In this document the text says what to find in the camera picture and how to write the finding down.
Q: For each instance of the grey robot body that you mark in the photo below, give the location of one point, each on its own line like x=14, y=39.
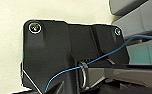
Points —
x=142, y=20

